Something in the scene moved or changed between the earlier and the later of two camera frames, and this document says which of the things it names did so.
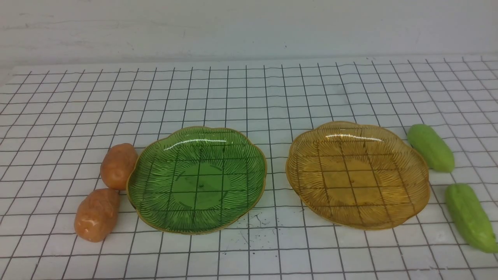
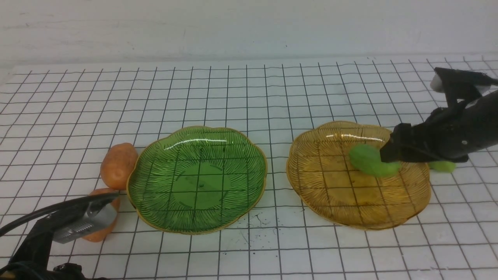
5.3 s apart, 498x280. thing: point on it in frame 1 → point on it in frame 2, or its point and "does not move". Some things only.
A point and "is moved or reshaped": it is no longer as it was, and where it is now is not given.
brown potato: [96, 214] is moved or reshaped
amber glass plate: [357, 176] does not move
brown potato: [117, 163] does not move
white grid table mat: [55, 125] does not move
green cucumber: [470, 218] → [369, 157]
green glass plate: [200, 180] does not move
